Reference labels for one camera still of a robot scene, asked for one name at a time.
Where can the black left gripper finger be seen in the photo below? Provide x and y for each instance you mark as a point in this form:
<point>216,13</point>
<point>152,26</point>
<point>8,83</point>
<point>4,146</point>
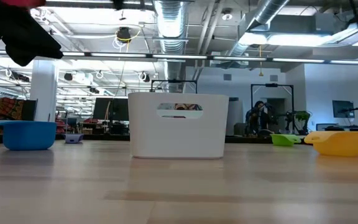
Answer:
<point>33,46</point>

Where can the small dark blue measuring cup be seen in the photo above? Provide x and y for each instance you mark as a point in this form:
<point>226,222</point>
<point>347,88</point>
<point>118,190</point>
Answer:
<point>73,139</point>

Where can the green measuring cup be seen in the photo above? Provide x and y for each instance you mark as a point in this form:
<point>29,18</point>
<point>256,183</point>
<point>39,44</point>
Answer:
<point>283,140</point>

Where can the green yellow measuring cups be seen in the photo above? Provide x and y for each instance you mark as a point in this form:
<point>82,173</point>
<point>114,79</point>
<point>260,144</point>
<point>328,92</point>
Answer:
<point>337,144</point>

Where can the white plastic basket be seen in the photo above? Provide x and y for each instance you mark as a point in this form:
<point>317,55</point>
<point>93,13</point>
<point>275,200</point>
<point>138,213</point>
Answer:
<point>176,140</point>

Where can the white building column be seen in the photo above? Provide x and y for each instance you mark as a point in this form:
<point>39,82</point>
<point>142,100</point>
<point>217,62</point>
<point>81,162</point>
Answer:
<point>43,93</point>

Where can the patterned fabric panel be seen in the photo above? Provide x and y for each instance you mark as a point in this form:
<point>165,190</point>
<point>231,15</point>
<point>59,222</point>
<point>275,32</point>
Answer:
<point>8,109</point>

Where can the black ceiling device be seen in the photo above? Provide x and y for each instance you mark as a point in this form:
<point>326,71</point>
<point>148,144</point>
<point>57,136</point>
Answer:
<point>124,34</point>

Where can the black computer monitor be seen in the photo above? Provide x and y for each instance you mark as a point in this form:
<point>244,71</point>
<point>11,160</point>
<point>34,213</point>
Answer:
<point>110,109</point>

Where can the long ceiling light bar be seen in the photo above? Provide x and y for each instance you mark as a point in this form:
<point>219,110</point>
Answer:
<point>179,56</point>

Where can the person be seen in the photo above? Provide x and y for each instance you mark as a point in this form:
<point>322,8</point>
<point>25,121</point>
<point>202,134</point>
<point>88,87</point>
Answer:
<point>258,119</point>

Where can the green potted plant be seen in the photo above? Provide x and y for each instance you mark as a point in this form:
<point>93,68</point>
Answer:
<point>302,116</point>

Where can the open laptop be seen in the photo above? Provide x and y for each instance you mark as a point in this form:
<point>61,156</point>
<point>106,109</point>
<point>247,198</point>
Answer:
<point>325,127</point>

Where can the black aluminium table frame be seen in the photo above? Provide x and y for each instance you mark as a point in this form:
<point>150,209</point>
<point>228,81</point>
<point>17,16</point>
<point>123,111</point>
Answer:
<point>110,137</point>

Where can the silver round ventilation duct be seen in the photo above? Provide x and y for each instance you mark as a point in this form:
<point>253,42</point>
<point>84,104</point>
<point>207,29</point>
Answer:
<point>170,28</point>

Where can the silver slanted ventilation duct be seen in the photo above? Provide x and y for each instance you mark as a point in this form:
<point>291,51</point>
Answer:
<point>266,12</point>

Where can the tall black rig frame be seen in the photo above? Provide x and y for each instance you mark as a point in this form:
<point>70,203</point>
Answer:
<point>272,85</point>

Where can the wall-mounted dark monitor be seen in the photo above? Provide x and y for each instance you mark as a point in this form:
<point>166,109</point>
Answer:
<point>343,109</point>

